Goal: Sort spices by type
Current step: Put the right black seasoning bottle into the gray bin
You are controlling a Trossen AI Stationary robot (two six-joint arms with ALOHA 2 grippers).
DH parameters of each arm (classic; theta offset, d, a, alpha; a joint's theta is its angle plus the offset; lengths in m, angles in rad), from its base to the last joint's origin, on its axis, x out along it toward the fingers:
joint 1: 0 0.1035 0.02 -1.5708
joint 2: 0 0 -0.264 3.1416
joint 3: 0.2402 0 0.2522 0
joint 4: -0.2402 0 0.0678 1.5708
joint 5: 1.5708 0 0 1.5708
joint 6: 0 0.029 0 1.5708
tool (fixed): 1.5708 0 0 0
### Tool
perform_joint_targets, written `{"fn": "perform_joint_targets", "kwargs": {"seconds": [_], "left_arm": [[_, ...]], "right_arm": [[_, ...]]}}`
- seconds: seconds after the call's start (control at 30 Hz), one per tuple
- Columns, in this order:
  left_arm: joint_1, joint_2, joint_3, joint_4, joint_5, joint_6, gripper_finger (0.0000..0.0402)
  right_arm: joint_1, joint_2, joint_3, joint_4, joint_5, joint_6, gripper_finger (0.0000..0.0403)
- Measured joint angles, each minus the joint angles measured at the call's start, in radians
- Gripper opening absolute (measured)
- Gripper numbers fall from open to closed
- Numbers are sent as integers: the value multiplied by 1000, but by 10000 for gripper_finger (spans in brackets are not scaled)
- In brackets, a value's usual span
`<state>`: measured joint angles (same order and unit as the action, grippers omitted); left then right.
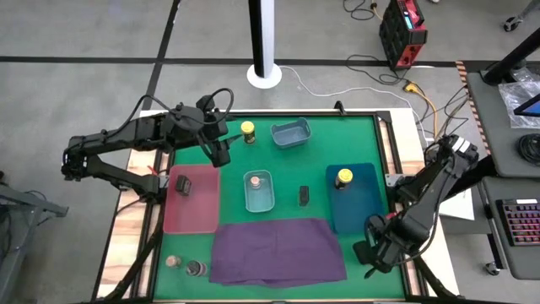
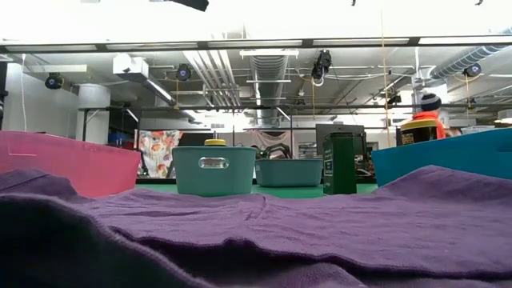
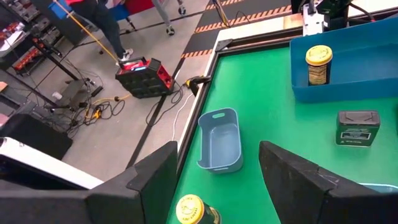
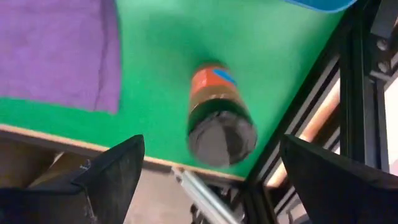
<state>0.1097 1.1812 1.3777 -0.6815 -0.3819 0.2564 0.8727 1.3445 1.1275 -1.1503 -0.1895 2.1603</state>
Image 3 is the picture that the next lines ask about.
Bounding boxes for grey power box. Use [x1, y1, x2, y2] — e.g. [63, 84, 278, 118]
[55, 79, 103, 110]

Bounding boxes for black mat frame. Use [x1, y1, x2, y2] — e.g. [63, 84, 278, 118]
[175, 27, 304, 181]

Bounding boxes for person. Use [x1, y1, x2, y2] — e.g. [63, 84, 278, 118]
[151, 0, 187, 36]

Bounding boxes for black yellow clamp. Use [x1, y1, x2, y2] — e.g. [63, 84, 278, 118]
[185, 75, 212, 96]

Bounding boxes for blue box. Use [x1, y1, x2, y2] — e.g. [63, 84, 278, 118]
[48, 0, 74, 19]

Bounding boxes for red and black toolbox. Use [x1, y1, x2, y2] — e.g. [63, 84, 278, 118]
[114, 56, 175, 100]

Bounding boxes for white board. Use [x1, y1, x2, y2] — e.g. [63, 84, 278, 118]
[0, 136, 104, 190]

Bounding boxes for yellow-lid spice jar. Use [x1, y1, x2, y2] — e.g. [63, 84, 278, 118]
[175, 194, 222, 224]
[305, 45, 333, 86]

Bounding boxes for parts bin shelf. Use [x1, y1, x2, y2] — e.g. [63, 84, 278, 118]
[0, 0, 68, 75]

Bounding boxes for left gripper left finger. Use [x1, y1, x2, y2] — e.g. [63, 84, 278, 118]
[0, 140, 178, 224]

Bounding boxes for light table rim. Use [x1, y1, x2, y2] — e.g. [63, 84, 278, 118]
[178, 14, 304, 156]

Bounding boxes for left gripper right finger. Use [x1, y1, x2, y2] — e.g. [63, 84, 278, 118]
[259, 140, 398, 224]

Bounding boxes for large blue plastic bin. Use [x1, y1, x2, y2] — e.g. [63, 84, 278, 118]
[289, 17, 398, 103]

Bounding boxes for person's legs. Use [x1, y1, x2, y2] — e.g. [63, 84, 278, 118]
[67, 0, 134, 63]

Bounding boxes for green tin black lid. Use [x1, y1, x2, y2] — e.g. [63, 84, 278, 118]
[335, 110, 381, 147]

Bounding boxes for yellow stick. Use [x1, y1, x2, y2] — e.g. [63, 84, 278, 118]
[52, 0, 121, 63]

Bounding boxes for yellow extension cord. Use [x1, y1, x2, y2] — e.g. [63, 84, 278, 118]
[82, 93, 131, 121]

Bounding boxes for small blue-green plastic basket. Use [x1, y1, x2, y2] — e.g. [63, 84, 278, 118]
[359, 182, 398, 194]
[197, 107, 244, 174]

